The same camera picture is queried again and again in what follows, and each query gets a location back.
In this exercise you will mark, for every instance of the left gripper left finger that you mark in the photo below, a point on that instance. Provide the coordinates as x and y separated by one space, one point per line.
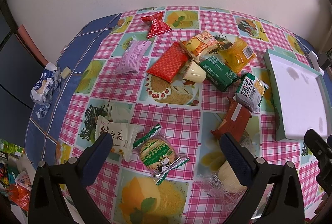
47 204

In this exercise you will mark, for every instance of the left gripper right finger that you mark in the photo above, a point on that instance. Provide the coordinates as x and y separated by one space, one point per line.
285 204

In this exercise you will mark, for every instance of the clear bread packet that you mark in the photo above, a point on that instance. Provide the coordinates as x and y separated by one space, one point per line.
222 184

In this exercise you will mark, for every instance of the dark red snack packet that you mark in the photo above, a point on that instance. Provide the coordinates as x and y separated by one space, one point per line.
234 122

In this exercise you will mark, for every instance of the white green cracker packet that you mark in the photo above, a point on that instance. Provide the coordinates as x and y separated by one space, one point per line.
250 92

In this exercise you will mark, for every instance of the green round biscuit packet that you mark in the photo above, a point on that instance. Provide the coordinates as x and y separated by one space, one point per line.
157 154

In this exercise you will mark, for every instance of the green snack packet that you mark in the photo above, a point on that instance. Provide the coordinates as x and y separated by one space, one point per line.
219 73

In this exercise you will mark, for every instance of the cream jelly cup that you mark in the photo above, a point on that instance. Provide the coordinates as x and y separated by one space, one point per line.
194 73

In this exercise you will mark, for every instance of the red gold patterned packet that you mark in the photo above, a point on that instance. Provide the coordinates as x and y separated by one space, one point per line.
170 63

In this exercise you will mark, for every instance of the red twisted candy packet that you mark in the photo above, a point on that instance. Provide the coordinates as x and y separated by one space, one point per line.
156 24

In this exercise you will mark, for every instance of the colourful clutter on floor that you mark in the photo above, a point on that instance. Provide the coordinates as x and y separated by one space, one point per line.
15 185

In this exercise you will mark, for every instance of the white teal tray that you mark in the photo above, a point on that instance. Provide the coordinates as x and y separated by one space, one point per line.
300 98

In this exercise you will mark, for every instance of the blue striped cloth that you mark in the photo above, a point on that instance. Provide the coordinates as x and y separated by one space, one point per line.
42 134

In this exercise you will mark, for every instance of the white cake packet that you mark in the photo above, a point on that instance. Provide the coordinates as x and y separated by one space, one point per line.
123 136

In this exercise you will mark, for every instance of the white power adapter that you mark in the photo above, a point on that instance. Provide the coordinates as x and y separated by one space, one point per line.
314 60

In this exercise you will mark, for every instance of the crumpled blue white wrapper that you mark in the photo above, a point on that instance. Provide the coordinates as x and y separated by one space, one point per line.
42 91

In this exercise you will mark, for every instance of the small cream eraser block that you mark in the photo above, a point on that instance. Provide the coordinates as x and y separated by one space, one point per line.
65 72

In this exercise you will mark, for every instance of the yellow transparent snack packet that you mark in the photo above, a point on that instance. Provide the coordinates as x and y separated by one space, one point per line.
236 53

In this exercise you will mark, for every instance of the pink snack packet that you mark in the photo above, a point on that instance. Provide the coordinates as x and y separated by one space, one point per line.
131 59

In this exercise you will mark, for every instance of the orange potato chip packet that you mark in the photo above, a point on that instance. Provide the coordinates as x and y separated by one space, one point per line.
200 45

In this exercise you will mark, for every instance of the pink checkered fruit tablecloth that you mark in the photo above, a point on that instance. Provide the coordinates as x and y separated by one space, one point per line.
125 191

